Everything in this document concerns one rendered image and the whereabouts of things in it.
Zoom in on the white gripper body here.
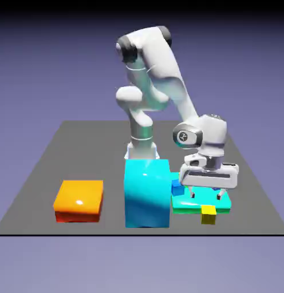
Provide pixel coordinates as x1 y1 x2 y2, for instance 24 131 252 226
178 163 239 191

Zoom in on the small yellow cube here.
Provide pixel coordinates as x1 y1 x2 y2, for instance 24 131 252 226
200 205 218 225

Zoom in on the large green flat box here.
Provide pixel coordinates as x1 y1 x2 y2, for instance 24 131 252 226
170 172 232 215

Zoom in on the large cyan box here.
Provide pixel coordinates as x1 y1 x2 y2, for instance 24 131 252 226
124 159 172 229

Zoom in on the large orange box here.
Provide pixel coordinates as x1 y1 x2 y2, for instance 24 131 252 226
53 180 104 224

